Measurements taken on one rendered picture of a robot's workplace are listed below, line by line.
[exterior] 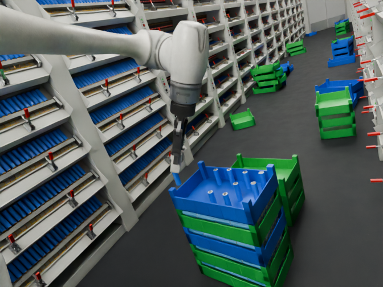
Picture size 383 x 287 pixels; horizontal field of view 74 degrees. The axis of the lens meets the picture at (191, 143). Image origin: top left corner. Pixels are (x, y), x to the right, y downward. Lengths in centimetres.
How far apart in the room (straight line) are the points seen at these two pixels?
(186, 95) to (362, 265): 80
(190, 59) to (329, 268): 82
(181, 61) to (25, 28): 34
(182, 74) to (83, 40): 25
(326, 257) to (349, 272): 8
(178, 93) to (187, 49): 12
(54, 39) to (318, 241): 106
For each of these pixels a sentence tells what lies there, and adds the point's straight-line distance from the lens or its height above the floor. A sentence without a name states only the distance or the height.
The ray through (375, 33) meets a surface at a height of 62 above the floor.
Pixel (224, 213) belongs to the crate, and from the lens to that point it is 79.
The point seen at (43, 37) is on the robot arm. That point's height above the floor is 91.
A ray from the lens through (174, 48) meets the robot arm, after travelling 71.
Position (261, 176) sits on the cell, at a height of 38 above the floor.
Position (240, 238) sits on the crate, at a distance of 83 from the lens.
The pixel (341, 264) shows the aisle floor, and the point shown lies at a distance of 109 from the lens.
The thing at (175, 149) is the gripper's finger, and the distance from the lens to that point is 77.
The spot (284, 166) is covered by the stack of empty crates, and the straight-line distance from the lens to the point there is 128.
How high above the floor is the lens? 82
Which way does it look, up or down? 20 degrees down
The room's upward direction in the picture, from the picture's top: 19 degrees counter-clockwise
